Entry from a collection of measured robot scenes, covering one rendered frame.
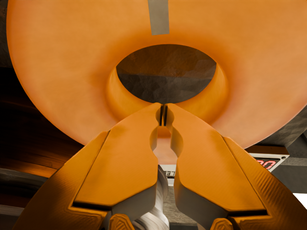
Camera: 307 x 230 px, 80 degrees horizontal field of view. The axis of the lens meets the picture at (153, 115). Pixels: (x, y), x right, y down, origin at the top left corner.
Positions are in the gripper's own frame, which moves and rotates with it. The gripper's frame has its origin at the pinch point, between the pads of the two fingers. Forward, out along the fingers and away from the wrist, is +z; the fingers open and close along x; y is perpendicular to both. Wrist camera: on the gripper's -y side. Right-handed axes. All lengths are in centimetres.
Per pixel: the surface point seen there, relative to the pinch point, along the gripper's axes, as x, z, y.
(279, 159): 24.8, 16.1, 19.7
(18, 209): -12.1, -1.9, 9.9
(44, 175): -9.4, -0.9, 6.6
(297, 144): 670, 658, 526
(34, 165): -10.4, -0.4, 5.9
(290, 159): 380, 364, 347
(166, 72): 0.5, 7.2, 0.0
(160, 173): 0.8, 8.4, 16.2
